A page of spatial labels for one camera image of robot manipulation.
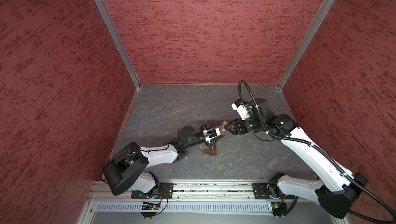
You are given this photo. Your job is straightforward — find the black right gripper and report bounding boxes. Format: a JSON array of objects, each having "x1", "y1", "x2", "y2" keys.
[{"x1": 224, "y1": 115, "x2": 266, "y2": 136}]

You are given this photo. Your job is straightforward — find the clear pill bottle gold lid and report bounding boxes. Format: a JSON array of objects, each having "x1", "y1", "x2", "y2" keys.
[{"x1": 217, "y1": 121, "x2": 228, "y2": 134}]

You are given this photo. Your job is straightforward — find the red weekly pill organizer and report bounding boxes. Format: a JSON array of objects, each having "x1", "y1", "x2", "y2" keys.
[{"x1": 203, "y1": 145, "x2": 218, "y2": 156}]

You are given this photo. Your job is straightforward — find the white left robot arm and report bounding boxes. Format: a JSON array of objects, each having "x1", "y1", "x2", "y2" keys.
[{"x1": 100, "y1": 126, "x2": 223, "y2": 198}]

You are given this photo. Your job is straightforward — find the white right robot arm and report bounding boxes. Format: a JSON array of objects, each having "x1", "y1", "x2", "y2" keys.
[{"x1": 266, "y1": 114, "x2": 368, "y2": 219}]

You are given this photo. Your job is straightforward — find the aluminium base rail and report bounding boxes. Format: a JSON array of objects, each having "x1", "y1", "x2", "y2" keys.
[{"x1": 88, "y1": 177, "x2": 322, "y2": 202}]

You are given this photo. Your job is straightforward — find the white slotted cable duct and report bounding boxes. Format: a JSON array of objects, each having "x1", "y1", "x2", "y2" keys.
[{"x1": 95, "y1": 201, "x2": 272, "y2": 215}]

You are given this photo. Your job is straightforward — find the black corrugated cable conduit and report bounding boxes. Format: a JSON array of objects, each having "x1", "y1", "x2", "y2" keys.
[{"x1": 238, "y1": 79, "x2": 396, "y2": 224}]

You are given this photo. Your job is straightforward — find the aluminium corner post right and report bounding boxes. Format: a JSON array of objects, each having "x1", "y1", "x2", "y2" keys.
[{"x1": 277, "y1": 0, "x2": 335, "y2": 91}]

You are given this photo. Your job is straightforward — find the aluminium corner post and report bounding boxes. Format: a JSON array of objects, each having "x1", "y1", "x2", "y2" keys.
[
  {"x1": 94, "y1": 0, "x2": 141, "y2": 90},
  {"x1": 277, "y1": 0, "x2": 335, "y2": 91}
]

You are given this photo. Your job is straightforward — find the aluminium corner post left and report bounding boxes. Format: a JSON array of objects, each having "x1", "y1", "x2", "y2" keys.
[{"x1": 94, "y1": 0, "x2": 141, "y2": 90}]

